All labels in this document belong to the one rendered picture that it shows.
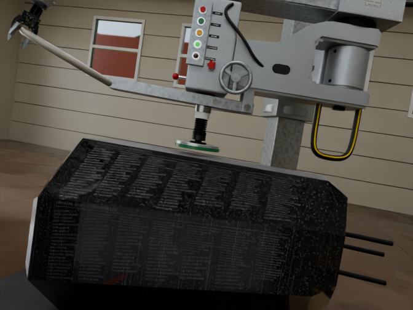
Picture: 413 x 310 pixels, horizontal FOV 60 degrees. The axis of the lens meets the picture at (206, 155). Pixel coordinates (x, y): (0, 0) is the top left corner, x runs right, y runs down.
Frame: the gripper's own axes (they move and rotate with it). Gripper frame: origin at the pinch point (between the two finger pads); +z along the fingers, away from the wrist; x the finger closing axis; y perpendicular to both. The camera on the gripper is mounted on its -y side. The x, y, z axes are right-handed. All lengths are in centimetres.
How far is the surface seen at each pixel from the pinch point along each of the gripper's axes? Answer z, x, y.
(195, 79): -28, 66, 37
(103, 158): 23, 50, 33
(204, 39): -45, 60, 36
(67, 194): 41, 41, 44
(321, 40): -74, 102, 55
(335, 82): -63, 117, 62
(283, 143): -32, 154, 13
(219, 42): -48, 66, 38
